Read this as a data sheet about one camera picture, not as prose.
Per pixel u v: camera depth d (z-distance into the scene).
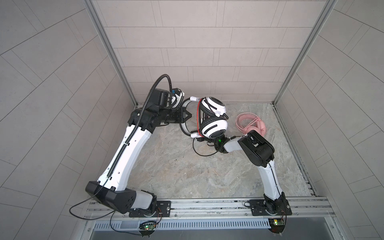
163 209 0.71
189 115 0.64
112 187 0.37
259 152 0.55
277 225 0.68
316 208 0.72
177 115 0.57
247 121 1.05
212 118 0.49
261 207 0.71
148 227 0.64
